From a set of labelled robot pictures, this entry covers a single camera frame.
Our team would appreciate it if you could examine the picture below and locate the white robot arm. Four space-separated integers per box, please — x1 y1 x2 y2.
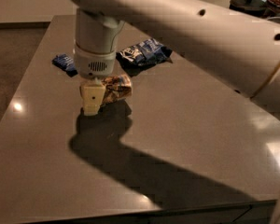
71 0 280 120

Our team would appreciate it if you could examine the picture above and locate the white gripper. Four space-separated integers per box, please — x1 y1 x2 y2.
74 43 116 116

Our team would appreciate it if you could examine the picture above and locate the orange soda can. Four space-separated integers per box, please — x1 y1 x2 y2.
102 74 133 105

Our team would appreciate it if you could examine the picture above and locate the glass jar with black lid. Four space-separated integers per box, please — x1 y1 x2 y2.
229 0 266 17

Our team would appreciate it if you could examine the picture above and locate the large blue chip bag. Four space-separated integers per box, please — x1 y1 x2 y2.
116 38 172 67

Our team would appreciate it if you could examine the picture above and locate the small blue snack packet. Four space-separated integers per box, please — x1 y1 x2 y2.
52 54 76 72

